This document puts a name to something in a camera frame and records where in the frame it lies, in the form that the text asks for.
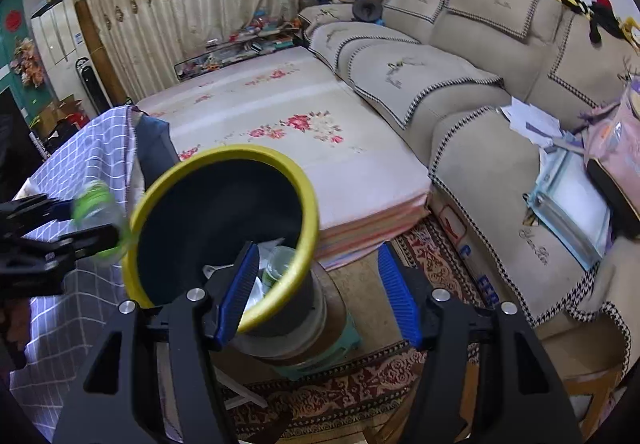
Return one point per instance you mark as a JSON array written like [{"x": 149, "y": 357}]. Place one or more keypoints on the black tower fan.
[{"x": 92, "y": 84}]

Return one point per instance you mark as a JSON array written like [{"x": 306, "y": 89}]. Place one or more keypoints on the black mouse plush toy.
[{"x": 595, "y": 16}]

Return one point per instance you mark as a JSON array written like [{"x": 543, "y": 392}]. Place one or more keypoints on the beige sofa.
[{"x": 475, "y": 99}]

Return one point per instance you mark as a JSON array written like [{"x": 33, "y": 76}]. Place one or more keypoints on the clear plastic folder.
[{"x": 570, "y": 209}]

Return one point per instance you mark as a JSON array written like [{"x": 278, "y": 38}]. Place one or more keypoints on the green plastic bottle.
[{"x": 100, "y": 206}]

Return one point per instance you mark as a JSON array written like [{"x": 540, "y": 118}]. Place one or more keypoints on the open cardboard box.
[{"x": 60, "y": 111}]

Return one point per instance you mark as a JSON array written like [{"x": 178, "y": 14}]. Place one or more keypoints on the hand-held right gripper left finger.
[{"x": 237, "y": 296}]

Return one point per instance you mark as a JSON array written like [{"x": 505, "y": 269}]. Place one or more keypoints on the white standing air conditioner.
[{"x": 57, "y": 34}]

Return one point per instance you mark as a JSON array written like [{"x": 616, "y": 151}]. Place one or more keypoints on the red bag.
[{"x": 79, "y": 119}]

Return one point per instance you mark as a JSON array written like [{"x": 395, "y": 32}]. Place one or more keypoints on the clear plastic cup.
[{"x": 280, "y": 269}]

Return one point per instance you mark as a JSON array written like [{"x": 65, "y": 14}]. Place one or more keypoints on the teal plastic stool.
[{"x": 345, "y": 339}]

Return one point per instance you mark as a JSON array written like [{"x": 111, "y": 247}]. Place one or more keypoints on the white papers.
[{"x": 532, "y": 121}]

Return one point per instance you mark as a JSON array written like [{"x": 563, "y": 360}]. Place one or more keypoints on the dark grey round cushion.
[{"x": 367, "y": 9}]

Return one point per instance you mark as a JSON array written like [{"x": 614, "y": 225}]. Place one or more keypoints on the blue checked tablecloth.
[{"x": 100, "y": 159}]

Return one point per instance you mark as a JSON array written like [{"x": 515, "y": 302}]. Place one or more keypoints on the pink bag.
[{"x": 612, "y": 134}]

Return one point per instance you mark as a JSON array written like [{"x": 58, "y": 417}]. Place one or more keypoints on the glass coffee table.
[{"x": 235, "y": 56}]

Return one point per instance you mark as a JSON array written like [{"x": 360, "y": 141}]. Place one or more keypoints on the red round wall decoration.
[{"x": 12, "y": 20}]

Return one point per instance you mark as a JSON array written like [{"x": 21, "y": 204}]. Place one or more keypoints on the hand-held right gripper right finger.
[{"x": 400, "y": 299}]

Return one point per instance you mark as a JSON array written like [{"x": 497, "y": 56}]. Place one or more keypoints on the patterned red rug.
[{"x": 350, "y": 394}]

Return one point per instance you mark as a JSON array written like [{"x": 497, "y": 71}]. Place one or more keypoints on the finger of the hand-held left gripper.
[
  {"x": 40, "y": 214},
  {"x": 50, "y": 256}
]

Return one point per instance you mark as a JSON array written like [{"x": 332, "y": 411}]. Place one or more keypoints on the floral mattress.
[{"x": 280, "y": 149}]

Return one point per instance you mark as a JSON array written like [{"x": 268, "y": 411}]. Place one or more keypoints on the black bin with yellow rim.
[{"x": 200, "y": 204}]

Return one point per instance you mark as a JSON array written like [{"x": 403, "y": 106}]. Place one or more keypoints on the brown round board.
[{"x": 335, "y": 314}]

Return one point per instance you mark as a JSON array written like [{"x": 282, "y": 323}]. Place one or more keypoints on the hanging flower decoration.
[{"x": 29, "y": 64}]

